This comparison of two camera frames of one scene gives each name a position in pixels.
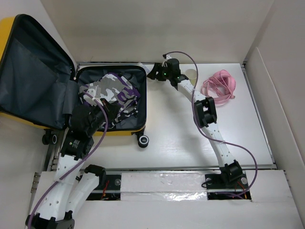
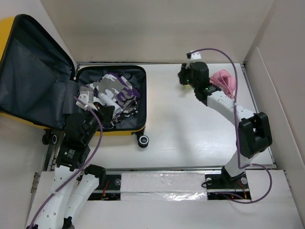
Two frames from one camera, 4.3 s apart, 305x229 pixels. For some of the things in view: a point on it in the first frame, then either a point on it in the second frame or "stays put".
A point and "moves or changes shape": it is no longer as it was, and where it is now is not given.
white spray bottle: (147, 67) moves or changes shape
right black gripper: (157, 67) -> (182, 71)
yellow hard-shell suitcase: (39, 83) stays put
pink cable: (221, 87) stays put
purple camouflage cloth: (116, 89) stays put
